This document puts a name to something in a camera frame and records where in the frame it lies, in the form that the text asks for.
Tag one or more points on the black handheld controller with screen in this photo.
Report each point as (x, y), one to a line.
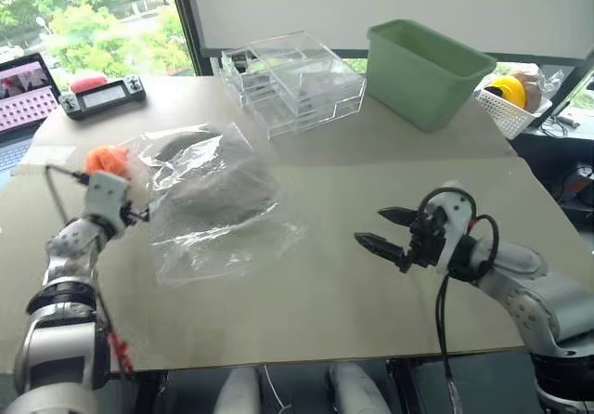
(99, 98)

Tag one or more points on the green plastic bin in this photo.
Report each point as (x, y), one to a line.
(427, 89)

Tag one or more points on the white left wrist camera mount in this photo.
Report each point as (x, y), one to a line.
(105, 198)

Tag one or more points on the red rounded object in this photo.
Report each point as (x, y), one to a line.
(88, 82)

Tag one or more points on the yellow rounded item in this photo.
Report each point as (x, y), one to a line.
(510, 90)

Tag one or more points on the light grey rounded shape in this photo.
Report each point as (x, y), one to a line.
(239, 393)
(359, 391)

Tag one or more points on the clear acrylic drawer organizer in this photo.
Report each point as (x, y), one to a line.
(297, 84)

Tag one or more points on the dark window frame post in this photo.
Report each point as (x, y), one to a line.
(185, 19)

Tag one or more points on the white perforated basket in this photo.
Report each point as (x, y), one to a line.
(506, 112)

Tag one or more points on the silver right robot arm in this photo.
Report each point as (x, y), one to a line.
(533, 288)

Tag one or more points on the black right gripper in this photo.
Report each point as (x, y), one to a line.
(428, 242)

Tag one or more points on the black table leg frame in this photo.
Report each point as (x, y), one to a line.
(400, 384)

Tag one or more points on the black side desk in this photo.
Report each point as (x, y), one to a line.
(543, 163)

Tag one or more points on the black and red device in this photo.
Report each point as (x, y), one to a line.
(581, 179)

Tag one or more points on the white board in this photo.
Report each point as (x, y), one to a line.
(371, 1)

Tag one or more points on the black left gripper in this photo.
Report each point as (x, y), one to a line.
(132, 213)

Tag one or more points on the small crumpled clear bag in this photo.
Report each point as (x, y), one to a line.
(552, 81)

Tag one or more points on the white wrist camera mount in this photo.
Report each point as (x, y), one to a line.
(454, 221)
(105, 198)

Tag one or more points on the brown rounded item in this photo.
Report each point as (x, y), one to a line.
(533, 86)

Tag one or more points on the open laptop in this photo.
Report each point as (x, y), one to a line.
(23, 103)

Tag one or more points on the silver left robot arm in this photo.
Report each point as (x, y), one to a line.
(55, 321)

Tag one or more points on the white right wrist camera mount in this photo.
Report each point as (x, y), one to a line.
(454, 221)

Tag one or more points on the grey cap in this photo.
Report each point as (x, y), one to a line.
(218, 177)

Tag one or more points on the clear plastic bag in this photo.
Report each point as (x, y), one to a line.
(218, 242)

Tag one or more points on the orange crumpled object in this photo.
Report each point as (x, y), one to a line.
(106, 159)

